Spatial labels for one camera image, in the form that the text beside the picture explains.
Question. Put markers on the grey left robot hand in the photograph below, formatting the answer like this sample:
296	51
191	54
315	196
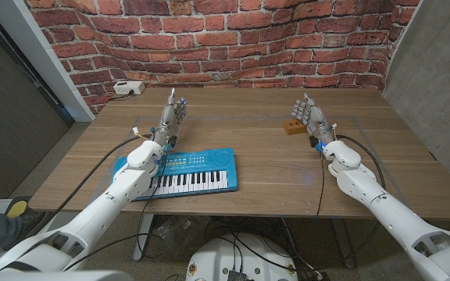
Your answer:
170	117

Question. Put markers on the black shoe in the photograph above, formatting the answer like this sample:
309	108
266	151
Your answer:
31	223

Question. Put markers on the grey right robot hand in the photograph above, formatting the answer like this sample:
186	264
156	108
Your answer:
314	115

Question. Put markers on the grey table leg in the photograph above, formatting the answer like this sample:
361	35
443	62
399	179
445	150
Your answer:
342	242

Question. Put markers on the white door frame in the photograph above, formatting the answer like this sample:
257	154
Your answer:
33	50

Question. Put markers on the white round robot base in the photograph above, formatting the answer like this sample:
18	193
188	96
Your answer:
217	257

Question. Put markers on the printed red brick backdrop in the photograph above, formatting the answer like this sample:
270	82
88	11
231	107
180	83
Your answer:
225	39

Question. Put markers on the orange block with holes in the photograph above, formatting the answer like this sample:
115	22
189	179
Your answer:
293	128

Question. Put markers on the yellow black foot pedal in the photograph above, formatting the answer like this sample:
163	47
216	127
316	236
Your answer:
16	208

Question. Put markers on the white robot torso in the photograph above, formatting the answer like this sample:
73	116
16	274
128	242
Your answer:
53	277

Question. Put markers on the white power strip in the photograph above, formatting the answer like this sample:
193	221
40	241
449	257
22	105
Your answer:
128	87

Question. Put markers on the clear plastic bag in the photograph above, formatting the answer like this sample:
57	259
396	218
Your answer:
178	234

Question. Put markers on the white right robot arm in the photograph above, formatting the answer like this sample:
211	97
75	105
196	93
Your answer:
365	187

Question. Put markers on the blue toy piano keyboard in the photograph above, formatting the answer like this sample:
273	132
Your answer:
209	164

